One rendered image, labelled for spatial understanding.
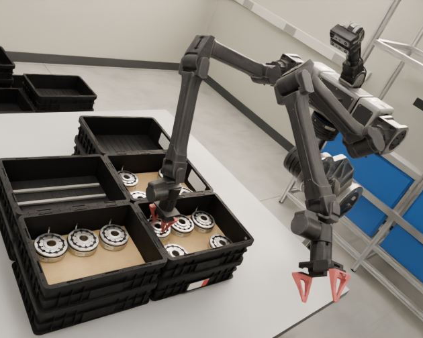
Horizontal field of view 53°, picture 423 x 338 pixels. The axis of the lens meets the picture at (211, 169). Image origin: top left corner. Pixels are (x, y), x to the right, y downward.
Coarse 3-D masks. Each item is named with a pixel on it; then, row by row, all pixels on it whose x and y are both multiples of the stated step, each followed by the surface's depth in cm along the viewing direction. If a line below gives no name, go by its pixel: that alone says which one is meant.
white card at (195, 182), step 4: (192, 172) 191; (192, 176) 191; (196, 176) 188; (188, 180) 193; (192, 180) 191; (196, 180) 189; (200, 180) 186; (192, 184) 191; (196, 184) 189; (200, 184) 186; (196, 188) 189; (200, 188) 187; (204, 188) 184
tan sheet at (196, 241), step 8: (192, 232) 170; (168, 240) 161; (176, 240) 162; (184, 240) 164; (192, 240) 166; (200, 240) 167; (208, 240) 169; (184, 248) 160; (192, 248) 162; (200, 248) 164
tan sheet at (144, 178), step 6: (138, 174) 189; (144, 174) 190; (150, 174) 192; (156, 174) 194; (138, 180) 185; (144, 180) 186; (150, 180) 188; (138, 186) 181; (144, 186) 183; (186, 186) 194; (144, 192) 180
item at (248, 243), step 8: (208, 192) 178; (144, 200) 159; (136, 208) 154; (144, 216) 152; (232, 216) 171; (240, 224) 169; (152, 232) 147; (248, 232) 166; (248, 240) 162; (216, 248) 152; (224, 248) 153; (232, 248) 157; (240, 248) 160; (168, 256) 140; (176, 256) 141; (184, 256) 143; (192, 256) 144; (200, 256) 147
